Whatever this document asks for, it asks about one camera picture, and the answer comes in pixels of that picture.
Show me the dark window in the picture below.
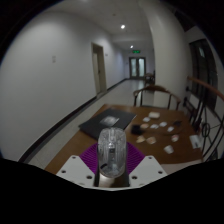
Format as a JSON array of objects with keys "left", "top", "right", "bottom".
[{"left": 188, "top": 38, "right": 220, "bottom": 111}]

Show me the dark wooden chair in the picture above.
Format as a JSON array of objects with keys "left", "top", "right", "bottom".
[{"left": 143, "top": 69, "right": 157, "bottom": 86}]

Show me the white rectangular card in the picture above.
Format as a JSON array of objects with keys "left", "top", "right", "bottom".
[{"left": 148, "top": 111, "right": 161, "bottom": 120}]

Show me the white printed card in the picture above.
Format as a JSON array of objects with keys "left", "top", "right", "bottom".
[{"left": 189, "top": 133, "right": 202, "bottom": 150}]

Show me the glass double door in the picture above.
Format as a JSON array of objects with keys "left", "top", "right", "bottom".
[{"left": 128, "top": 56, "right": 147, "bottom": 80}]

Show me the white paper sheet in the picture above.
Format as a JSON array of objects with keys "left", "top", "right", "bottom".
[{"left": 162, "top": 159, "right": 203, "bottom": 175}]

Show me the small black box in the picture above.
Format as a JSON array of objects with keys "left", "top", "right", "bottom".
[{"left": 130, "top": 124, "right": 143, "bottom": 136}]

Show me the black mouse pad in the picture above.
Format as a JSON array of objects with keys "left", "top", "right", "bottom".
[{"left": 78, "top": 108, "right": 138, "bottom": 141}]

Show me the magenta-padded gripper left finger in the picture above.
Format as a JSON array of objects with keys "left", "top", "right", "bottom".
[{"left": 55, "top": 142, "right": 101, "bottom": 187}]

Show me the small orange-white sticker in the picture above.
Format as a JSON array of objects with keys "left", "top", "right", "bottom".
[{"left": 146, "top": 136, "right": 158, "bottom": 146}]

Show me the curved-back wooden chair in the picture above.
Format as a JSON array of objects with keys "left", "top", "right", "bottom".
[{"left": 133, "top": 84, "right": 183, "bottom": 111}]

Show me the transparent computer mouse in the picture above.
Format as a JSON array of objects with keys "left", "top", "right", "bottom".
[{"left": 96, "top": 126, "right": 128, "bottom": 179}]

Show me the small beige sticker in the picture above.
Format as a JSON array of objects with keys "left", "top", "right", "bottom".
[{"left": 135, "top": 134, "right": 147, "bottom": 144}]

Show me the brown side doorway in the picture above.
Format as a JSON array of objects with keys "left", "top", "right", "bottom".
[{"left": 91, "top": 42, "right": 108, "bottom": 98}]

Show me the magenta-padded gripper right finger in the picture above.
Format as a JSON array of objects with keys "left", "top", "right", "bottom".
[{"left": 124, "top": 142, "right": 169, "bottom": 187}]

